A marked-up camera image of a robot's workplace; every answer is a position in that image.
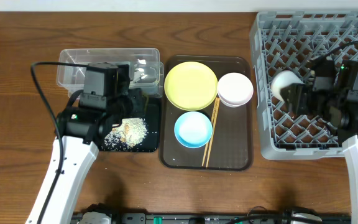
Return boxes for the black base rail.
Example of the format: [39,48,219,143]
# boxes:
[70,203,352,224]

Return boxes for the left wooden chopstick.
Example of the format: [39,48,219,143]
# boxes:
[201,98,219,167]

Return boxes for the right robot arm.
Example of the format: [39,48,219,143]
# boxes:
[270,59,358,223]

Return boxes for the white tissue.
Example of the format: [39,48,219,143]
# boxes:
[129,59,150,83]

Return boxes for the clear plastic bin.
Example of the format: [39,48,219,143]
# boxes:
[57,48,164,98]

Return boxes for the rice food scraps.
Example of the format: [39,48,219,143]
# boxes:
[104,118,149,151]

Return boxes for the pale green cup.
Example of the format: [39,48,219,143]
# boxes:
[270,70,303,102]

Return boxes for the grey dishwasher rack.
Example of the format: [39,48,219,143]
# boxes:
[250,11,358,160]

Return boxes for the black tray bin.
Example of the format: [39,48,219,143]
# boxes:
[101,98,161,152]

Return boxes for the yellow plate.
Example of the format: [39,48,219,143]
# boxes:
[164,62,218,111]

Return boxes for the pink bowl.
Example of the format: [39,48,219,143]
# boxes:
[217,72,254,108]

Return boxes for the brown plastic serving tray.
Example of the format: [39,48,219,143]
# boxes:
[159,55,254,171]

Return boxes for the wooden chopstick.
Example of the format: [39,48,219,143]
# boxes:
[204,98,220,167]
[201,98,219,167]

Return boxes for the light blue bowl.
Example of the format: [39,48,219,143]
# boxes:
[174,111,210,149]

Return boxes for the right wooden chopstick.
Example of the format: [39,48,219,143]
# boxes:
[204,98,220,167]

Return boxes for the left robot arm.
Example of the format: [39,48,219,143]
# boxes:
[27,63,147,223]

